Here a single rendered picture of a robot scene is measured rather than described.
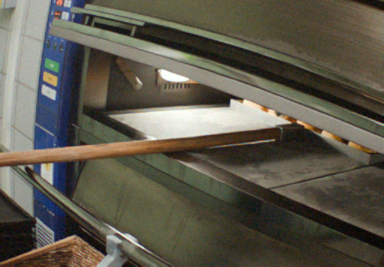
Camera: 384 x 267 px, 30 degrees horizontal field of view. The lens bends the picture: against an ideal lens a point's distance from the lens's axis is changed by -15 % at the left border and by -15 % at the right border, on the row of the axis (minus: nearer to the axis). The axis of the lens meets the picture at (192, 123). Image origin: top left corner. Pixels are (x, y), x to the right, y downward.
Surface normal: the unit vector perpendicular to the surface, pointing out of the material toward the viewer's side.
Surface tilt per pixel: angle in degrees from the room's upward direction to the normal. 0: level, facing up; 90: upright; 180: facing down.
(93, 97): 90
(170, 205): 70
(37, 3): 90
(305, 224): 90
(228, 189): 90
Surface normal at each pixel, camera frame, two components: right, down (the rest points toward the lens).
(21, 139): -0.77, 0.06
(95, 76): 0.63, 0.26
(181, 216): -0.68, -0.27
